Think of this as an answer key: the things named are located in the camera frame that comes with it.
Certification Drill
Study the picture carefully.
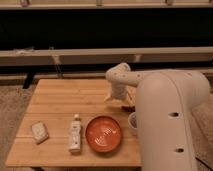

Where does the wooden table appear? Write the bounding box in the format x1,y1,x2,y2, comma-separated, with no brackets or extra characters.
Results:
6,79,141,168

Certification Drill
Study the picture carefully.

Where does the white wrapped snack packet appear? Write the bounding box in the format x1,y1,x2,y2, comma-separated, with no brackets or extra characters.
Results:
31,122,49,144

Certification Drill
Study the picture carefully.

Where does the white plastic cup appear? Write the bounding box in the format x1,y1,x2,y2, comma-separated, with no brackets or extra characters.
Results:
128,112,137,135

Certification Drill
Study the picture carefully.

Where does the white squeeze bottle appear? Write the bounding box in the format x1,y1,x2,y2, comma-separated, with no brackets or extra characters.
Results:
69,114,81,154

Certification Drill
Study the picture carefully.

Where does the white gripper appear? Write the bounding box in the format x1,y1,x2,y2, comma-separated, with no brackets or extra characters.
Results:
104,83,133,102

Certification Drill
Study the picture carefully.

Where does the orange ceramic bowl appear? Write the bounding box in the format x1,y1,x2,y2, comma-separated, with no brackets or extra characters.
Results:
85,116,122,153

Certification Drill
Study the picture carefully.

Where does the long white bench rail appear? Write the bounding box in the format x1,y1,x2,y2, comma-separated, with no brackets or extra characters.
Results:
0,46,213,66

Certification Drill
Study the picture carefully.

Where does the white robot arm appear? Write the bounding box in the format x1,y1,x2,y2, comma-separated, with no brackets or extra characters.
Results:
105,63,210,171

